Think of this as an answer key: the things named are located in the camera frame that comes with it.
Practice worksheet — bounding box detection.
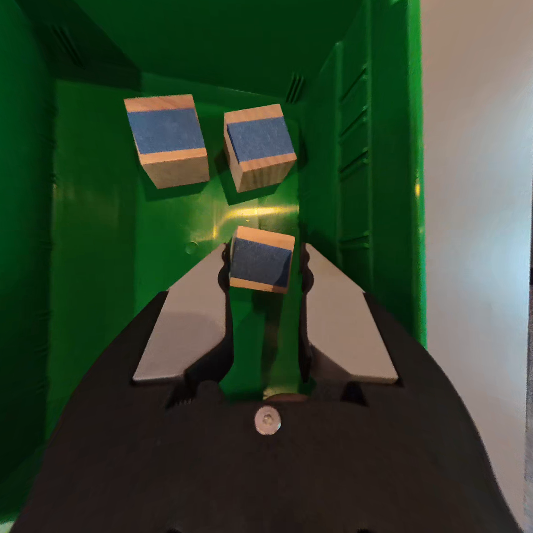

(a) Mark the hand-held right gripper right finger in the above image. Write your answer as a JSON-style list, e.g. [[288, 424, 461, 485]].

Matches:
[[298, 243, 399, 386]]

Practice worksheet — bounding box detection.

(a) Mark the wooden cube with blue stripe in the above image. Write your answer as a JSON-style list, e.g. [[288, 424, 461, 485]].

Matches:
[[124, 94, 210, 189], [229, 226, 296, 294], [223, 104, 297, 193]]

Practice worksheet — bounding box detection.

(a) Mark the green plastic bin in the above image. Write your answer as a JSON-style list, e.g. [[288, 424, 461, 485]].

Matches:
[[0, 0, 427, 517]]

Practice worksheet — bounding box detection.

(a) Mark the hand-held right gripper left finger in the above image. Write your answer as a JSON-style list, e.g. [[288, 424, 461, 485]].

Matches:
[[132, 243, 234, 386]]

